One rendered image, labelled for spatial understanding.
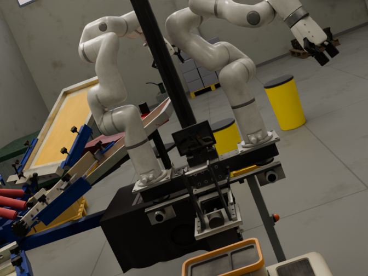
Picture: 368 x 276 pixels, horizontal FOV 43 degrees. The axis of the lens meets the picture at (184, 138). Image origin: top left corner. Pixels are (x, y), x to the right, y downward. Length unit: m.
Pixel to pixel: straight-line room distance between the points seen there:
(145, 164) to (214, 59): 0.47
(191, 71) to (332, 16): 3.94
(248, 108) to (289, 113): 4.14
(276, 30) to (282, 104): 6.81
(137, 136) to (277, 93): 4.15
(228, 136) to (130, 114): 3.17
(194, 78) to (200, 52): 9.73
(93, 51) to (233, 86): 0.55
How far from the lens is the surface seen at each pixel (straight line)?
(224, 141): 4.86
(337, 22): 12.85
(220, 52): 1.76
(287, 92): 5.80
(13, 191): 2.93
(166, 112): 1.97
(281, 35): 12.54
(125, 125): 1.75
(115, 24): 1.90
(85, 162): 2.46
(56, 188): 2.61
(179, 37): 1.77
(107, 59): 1.75
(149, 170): 1.79
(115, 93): 1.75
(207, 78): 11.48
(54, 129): 3.46
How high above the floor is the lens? 1.63
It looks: 12 degrees down
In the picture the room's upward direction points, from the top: 22 degrees counter-clockwise
